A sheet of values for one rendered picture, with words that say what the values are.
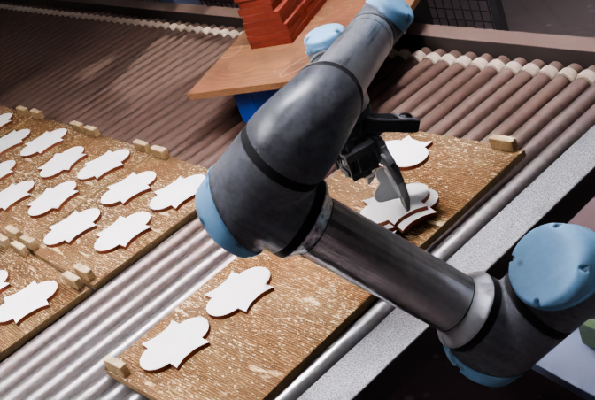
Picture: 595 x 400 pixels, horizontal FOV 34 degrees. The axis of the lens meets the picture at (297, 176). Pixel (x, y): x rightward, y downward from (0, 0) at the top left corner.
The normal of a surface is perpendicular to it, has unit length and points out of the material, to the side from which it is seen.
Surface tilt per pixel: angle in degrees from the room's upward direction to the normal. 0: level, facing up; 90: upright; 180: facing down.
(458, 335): 66
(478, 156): 0
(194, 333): 0
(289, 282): 0
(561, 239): 39
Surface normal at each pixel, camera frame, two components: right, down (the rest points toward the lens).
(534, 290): -0.69, -0.31
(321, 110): 0.37, -0.29
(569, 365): -0.33, -0.82
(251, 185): -0.36, 0.32
